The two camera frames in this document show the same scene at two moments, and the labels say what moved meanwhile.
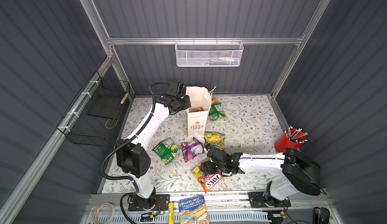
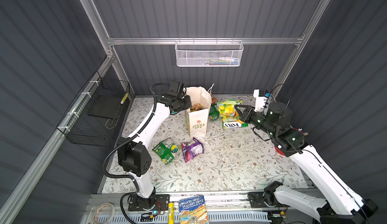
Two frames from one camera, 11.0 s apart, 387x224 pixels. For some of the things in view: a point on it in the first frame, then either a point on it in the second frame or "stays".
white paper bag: x=197 y=114 stays
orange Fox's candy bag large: x=206 y=181 to x=196 y=107
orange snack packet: x=214 y=100 stays
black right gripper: x=209 y=170 to x=246 y=113
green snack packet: x=214 y=114 stays
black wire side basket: x=92 y=117 stays
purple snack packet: x=192 y=149 stays
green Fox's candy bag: x=216 y=138 to x=229 y=115
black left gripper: x=187 y=105 stays
